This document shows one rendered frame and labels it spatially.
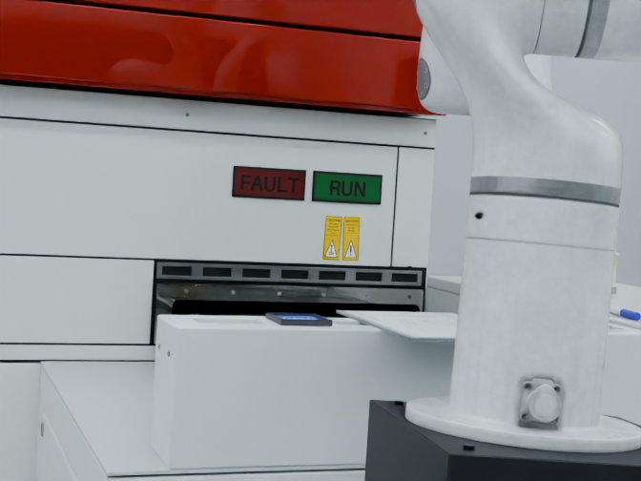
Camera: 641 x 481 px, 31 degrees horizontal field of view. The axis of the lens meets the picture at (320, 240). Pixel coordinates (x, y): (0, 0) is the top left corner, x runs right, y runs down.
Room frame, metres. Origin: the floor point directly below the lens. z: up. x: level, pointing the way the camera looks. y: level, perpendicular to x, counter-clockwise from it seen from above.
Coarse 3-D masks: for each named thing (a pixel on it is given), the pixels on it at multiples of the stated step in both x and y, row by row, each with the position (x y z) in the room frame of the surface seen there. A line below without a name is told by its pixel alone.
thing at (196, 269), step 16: (160, 272) 1.72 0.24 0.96; (176, 272) 1.73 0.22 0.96; (192, 272) 1.73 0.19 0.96; (208, 272) 1.74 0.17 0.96; (224, 272) 1.75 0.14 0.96; (240, 272) 1.76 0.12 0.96; (256, 272) 1.77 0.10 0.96; (272, 272) 1.77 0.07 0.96; (288, 272) 1.79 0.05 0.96; (304, 272) 1.80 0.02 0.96; (320, 272) 1.81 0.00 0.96; (336, 272) 1.82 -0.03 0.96; (352, 272) 1.82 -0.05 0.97; (368, 272) 1.83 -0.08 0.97; (384, 272) 1.84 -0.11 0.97; (400, 272) 1.85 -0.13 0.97; (416, 272) 1.86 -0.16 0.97
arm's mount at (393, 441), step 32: (384, 416) 0.95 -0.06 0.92; (608, 416) 1.02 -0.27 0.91; (384, 448) 0.94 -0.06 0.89; (416, 448) 0.85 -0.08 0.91; (448, 448) 0.79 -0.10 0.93; (480, 448) 0.80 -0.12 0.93; (512, 448) 0.82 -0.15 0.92; (640, 448) 0.87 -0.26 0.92; (384, 480) 0.93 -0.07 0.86; (416, 480) 0.84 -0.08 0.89; (448, 480) 0.77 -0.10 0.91; (480, 480) 0.77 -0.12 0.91; (512, 480) 0.78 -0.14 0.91; (544, 480) 0.78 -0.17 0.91; (576, 480) 0.79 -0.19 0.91; (608, 480) 0.79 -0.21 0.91; (640, 480) 0.80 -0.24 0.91
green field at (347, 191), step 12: (324, 180) 1.80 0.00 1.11; (336, 180) 1.81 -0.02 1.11; (348, 180) 1.81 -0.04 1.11; (360, 180) 1.82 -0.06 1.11; (372, 180) 1.83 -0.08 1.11; (324, 192) 1.80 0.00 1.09; (336, 192) 1.81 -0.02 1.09; (348, 192) 1.81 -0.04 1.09; (360, 192) 1.82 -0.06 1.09; (372, 192) 1.83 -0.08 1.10
